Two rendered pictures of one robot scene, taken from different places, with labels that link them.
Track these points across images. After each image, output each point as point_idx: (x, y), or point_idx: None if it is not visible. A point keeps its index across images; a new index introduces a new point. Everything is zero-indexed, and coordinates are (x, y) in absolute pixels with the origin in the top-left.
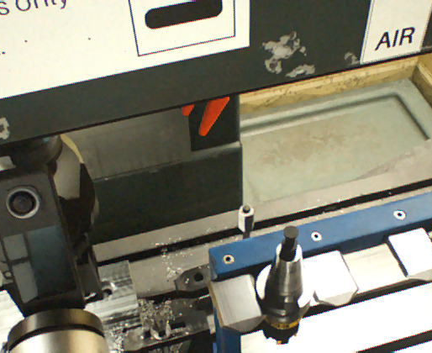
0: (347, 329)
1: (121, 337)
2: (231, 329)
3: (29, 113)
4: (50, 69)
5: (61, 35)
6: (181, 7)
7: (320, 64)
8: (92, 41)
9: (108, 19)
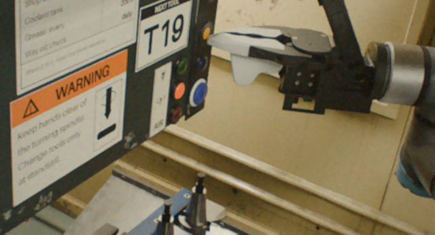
0: None
1: None
2: None
3: (59, 187)
4: (70, 164)
5: (75, 149)
6: (106, 129)
7: (138, 140)
8: (83, 149)
9: (88, 139)
